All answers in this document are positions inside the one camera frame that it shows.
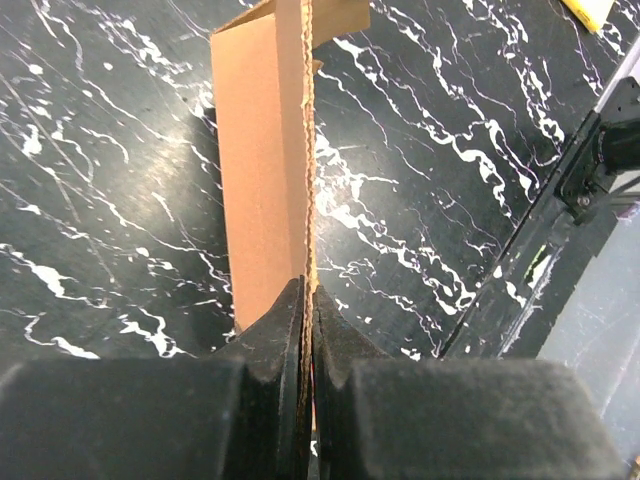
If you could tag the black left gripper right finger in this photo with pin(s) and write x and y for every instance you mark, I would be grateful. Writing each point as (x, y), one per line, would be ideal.
(380, 417)

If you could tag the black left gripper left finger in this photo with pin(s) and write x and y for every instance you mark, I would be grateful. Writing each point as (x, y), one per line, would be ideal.
(239, 413)

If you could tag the cardboard box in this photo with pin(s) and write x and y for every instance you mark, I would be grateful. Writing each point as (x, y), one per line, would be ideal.
(263, 80)

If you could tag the yellow booklet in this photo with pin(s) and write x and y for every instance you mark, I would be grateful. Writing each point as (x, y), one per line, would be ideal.
(592, 14)

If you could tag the black base frame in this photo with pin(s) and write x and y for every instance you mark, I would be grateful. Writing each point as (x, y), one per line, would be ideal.
(596, 180)

